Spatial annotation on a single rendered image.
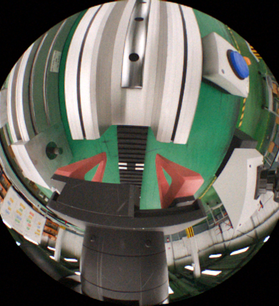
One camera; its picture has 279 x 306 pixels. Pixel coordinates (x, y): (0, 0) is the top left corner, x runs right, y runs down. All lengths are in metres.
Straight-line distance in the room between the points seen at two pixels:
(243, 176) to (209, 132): 0.18
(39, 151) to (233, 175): 0.45
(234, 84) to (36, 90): 0.26
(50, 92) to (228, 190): 0.50
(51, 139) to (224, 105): 0.33
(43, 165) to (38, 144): 0.03
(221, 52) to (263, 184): 0.37
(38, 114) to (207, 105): 0.28
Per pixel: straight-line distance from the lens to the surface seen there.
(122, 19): 0.16
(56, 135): 0.19
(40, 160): 0.17
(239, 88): 0.17
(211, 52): 0.16
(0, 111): 0.36
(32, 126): 0.18
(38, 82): 0.18
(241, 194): 0.33
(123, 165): 0.18
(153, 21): 0.15
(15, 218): 3.19
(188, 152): 0.20
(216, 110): 0.21
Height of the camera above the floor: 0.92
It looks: 56 degrees down
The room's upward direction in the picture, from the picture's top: 177 degrees clockwise
